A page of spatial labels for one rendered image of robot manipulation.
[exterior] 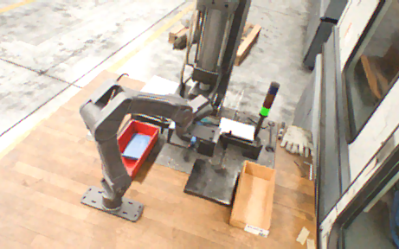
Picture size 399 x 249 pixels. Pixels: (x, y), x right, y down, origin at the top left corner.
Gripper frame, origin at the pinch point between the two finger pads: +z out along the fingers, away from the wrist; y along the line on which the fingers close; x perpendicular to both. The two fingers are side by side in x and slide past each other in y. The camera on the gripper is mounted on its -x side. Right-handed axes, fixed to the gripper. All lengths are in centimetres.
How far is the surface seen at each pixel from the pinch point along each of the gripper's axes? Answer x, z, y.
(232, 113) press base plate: -14.3, 28.6, 29.9
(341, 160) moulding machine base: -62, 12, 17
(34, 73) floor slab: 184, 155, 66
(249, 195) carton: -29.4, 5.2, -10.9
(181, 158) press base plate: -0.4, 9.8, -4.8
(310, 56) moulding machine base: -88, 217, 230
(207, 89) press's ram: -2.8, -10.6, 17.4
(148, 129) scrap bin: 16.6, 9.6, 2.6
